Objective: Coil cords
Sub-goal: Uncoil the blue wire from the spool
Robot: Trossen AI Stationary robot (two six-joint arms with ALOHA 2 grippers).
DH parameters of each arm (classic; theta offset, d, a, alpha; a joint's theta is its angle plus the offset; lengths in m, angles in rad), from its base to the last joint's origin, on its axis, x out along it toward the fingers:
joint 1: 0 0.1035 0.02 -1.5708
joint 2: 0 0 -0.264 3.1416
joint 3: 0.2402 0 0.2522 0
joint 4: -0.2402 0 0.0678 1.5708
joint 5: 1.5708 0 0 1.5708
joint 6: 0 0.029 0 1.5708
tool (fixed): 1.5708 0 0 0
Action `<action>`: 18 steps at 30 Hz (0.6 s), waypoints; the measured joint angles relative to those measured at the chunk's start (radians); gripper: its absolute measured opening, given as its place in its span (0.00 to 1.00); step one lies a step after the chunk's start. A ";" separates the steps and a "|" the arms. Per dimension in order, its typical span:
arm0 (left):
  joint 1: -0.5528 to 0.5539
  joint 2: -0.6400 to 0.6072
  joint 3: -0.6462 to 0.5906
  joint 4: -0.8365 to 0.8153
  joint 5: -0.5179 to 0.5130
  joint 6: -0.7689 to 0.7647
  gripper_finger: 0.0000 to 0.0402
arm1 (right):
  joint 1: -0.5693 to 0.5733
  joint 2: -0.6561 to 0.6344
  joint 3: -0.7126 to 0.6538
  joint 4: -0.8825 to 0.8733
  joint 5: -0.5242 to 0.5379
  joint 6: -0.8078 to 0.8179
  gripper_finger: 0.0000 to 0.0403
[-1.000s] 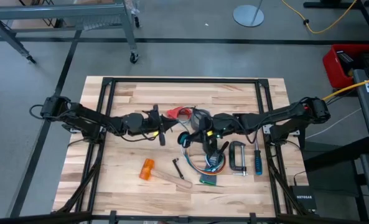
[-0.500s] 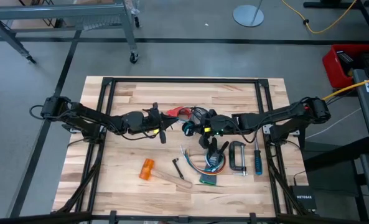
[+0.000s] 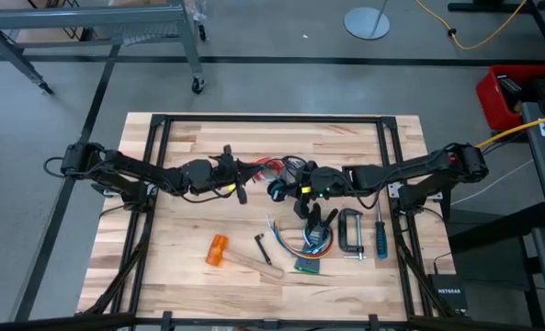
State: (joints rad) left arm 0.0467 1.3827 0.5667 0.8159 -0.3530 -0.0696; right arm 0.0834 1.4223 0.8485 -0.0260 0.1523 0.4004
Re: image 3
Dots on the black Netgear network switch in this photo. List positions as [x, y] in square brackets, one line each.
[446, 299]

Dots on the red plastic tape dispenser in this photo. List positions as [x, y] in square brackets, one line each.
[272, 164]

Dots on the grey metal wheeled cart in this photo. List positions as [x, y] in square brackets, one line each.
[83, 16]

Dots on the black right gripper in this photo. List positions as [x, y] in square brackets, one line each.
[328, 181]

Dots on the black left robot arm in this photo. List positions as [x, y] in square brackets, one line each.
[129, 167]

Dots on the black spring clamp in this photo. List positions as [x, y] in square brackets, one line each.
[318, 227]

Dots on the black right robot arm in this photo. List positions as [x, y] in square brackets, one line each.
[405, 172]

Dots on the small black hex key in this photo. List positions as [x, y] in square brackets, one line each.
[263, 248]

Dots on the black standing desk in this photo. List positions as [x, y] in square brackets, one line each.
[483, 6]

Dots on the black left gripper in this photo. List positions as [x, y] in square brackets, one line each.
[198, 177]

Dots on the blue and black screwdriver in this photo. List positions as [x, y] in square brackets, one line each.
[381, 239]

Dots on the dark flat pouch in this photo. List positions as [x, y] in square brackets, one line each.
[309, 262]

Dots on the red plastic bin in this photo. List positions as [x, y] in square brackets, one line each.
[490, 99]

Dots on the green circuit board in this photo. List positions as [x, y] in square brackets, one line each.
[305, 271]

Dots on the orange-headed wooden mallet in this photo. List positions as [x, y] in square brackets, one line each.
[217, 250]

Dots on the black C-clamp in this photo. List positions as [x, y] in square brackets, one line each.
[342, 230]

